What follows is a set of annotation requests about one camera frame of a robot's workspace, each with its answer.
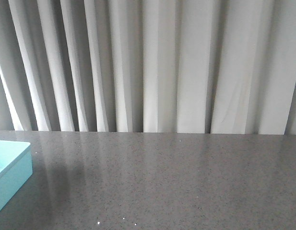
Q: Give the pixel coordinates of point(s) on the light blue box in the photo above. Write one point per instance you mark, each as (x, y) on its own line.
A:
(15, 168)

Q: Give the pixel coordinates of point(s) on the white pleated curtain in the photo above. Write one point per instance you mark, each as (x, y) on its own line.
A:
(186, 66)

